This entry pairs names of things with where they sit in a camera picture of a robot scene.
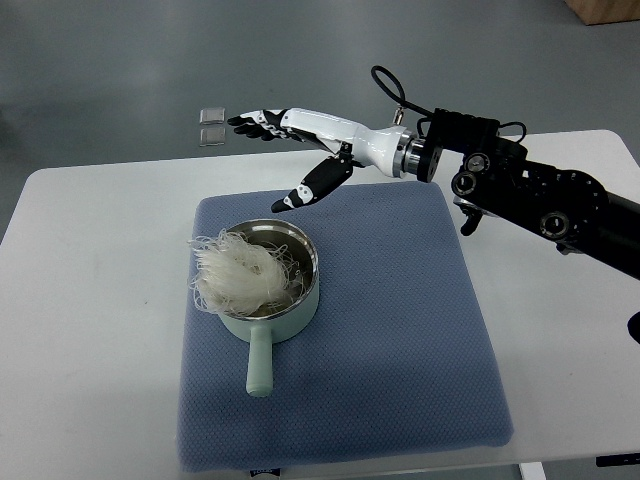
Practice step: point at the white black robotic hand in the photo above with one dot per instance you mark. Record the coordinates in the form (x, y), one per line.
(350, 145)

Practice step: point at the white vermicelli nest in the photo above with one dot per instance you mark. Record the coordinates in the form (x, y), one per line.
(236, 277)

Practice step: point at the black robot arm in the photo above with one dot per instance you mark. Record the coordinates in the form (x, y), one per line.
(567, 207)

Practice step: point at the mint green steel pot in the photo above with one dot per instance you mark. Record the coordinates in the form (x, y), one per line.
(264, 328)

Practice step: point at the lower clear floor plate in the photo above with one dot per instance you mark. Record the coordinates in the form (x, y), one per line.
(212, 136)

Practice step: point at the clear floor plate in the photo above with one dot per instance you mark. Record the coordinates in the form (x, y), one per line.
(212, 116)
(212, 136)

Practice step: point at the upper clear floor plate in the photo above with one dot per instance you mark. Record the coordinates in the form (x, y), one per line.
(212, 116)

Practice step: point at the blue quilted mat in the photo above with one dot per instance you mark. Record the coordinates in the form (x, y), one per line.
(397, 359)

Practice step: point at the brown cardboard box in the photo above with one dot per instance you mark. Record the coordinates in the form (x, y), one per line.
(602, 12)

